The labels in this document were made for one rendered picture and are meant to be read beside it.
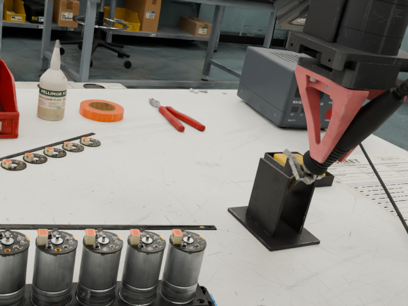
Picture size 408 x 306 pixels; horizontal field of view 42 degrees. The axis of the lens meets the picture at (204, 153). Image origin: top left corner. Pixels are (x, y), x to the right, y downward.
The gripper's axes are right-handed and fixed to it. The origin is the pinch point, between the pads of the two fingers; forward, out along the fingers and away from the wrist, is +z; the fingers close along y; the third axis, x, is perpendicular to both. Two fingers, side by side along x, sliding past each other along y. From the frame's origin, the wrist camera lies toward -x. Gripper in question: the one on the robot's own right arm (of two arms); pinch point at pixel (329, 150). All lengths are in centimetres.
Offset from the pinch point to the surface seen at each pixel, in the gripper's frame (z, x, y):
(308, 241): 9.7, -0.7, -1.6
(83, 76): 66, -242, -61
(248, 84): 6.6, -40.9, -20.4
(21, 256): 4.3, 3.9, 26.0
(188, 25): 66, -436, -227
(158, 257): 4.4, 5.6, 17.9
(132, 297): 7.5, 5.4, 19.2
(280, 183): 4.4, -2.9, 1.8
